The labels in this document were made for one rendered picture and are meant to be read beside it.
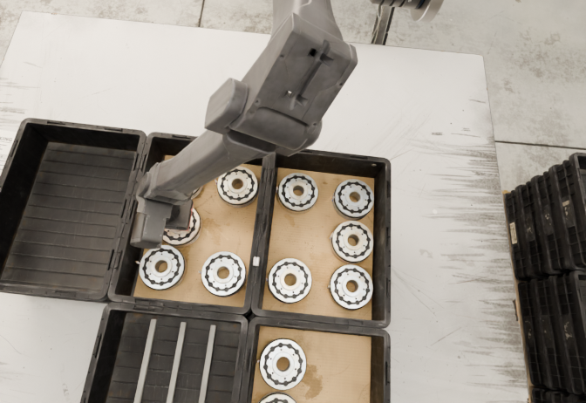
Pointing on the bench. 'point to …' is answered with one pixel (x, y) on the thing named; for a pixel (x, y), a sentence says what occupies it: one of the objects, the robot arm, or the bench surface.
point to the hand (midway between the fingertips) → (177, 222)
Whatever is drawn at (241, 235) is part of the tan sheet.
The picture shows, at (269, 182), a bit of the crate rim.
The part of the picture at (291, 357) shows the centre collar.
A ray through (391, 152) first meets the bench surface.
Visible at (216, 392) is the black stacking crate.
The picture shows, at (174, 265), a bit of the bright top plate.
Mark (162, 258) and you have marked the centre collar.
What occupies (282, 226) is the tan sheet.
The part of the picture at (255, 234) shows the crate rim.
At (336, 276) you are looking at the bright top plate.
